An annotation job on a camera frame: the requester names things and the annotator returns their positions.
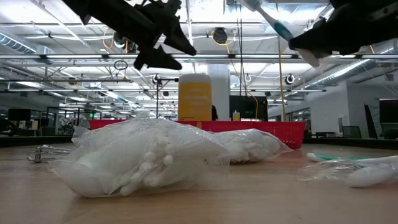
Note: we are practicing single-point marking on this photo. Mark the silver ceiling air duct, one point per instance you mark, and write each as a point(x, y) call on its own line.
point(15, 43)
point(335, 74)

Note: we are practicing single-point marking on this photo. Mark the long ceiling strip light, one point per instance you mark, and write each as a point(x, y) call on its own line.
point(217, 56)

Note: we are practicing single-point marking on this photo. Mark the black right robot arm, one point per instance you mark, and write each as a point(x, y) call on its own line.
point(390, 28)

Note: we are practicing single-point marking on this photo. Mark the bagged white cotton balls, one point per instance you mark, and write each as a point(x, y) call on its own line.
point(248, 146)

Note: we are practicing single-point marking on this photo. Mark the bagged white toothbrush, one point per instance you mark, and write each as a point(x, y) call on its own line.
point(370, 175)

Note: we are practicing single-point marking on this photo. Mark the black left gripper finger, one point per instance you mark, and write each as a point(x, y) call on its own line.
point(155, 59)
point(177, 39)

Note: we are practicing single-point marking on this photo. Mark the black booth frame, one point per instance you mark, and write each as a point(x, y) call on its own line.
point(77, 119)

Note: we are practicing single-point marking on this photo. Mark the black wall screen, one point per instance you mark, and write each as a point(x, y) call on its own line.
point(245, 107)

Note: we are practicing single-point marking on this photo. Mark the bagged white cotton swabs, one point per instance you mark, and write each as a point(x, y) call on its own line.
point(124, 161)

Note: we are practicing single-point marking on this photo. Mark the yellow disinfecting wipes canister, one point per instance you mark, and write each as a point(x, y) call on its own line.
point(195, 99)

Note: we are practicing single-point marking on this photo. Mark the white robot in booth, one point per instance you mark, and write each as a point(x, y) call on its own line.
point(66, 122)

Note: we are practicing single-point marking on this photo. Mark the white structural column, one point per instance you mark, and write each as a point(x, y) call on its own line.
point(220, 93)

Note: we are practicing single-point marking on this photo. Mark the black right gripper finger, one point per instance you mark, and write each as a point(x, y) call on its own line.
point(320, 40)

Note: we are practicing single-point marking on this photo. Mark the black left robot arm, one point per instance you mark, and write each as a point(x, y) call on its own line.
point(118, 18)

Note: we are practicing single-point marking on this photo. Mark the small yellow bottle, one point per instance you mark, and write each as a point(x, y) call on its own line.
point(236, 117)

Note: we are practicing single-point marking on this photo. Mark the black computer monitor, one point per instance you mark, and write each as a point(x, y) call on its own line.
point(18, 114)
point(388, 110)

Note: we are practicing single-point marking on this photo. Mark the grey office chair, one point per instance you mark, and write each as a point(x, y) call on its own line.
point(351, 132)

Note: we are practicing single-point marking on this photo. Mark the black leaning panel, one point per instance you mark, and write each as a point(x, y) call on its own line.
point(371, 124)

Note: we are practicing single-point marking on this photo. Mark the small black ceiling reel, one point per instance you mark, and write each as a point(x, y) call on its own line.
point(289, 79)
point(156, 79)

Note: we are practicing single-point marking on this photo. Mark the black table frame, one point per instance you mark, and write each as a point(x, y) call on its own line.
point(31, 141)

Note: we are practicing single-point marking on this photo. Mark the black stand pole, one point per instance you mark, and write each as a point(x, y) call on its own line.
point(157, 99)

